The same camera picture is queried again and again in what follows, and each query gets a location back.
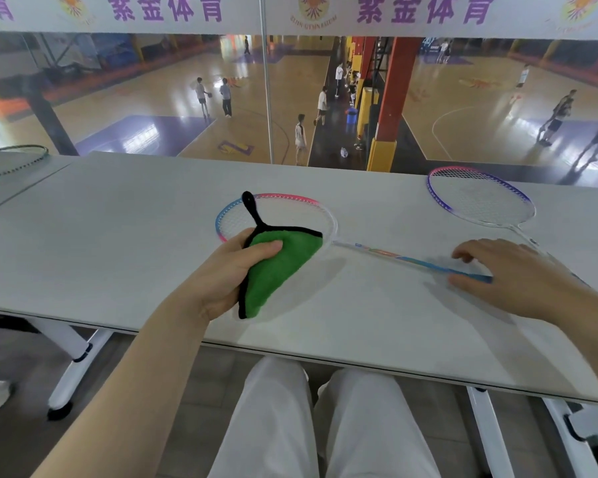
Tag metal window mullion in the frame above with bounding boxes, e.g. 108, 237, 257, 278
258, 0, 276, 165

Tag red pillar with yellow base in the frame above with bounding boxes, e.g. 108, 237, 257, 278
366, 37, 423, 173

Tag person's left hand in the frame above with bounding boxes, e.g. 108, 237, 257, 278
171, 227, 284, 324

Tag group of distant people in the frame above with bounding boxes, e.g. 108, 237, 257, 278
194, 35, 598, 167

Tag white table leg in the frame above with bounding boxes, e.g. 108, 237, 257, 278
542, 396, 598, 478
466, 386, 516, 478
25, 317, 114, 422

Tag green badminton racket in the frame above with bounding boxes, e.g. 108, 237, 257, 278
0, 144, 50, 183

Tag yellow padded post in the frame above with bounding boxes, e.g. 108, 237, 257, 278
357, 86, 379, 137

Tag person's right hand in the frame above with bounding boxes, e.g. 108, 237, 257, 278
447, 238, 598, 324

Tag person's white trousers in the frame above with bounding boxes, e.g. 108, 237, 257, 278
207, 357, 442, 478

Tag dark hoop post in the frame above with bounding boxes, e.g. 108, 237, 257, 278
22, 76, 80, 157

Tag green black cleaning cloth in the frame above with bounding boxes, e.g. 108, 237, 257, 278
237, 191, 325, 320

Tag person's left forearm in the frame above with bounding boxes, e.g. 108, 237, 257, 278
32, 298, 210, 478

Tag purple pink badminton racket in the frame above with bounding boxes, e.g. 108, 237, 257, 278
426, 165, 591, 289

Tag white banner with purple print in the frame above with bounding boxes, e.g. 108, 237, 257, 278
0, 0, 598, 41

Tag pink blue badminton racket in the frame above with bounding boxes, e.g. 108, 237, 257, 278
215, 193, 494, 285

